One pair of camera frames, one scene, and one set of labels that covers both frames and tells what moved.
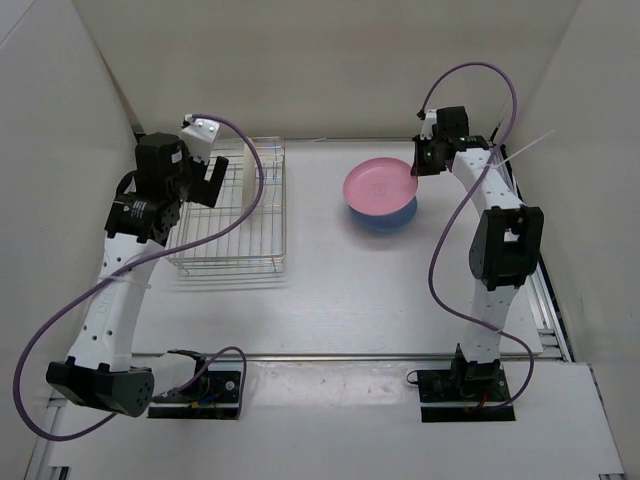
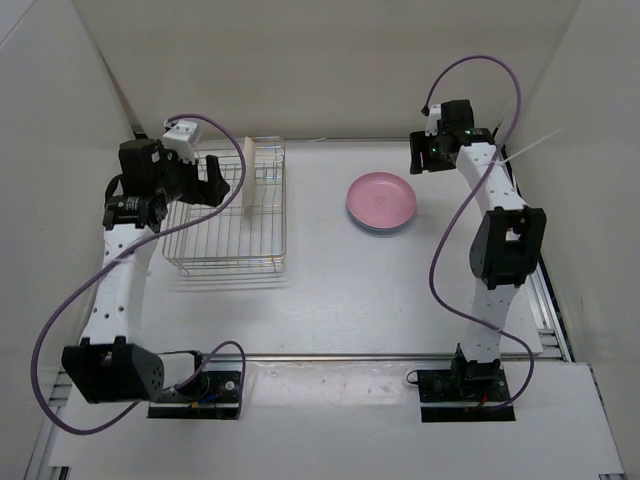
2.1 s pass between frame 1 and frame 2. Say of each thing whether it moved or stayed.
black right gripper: stayed
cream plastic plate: stayed
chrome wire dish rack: stayed
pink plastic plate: moved
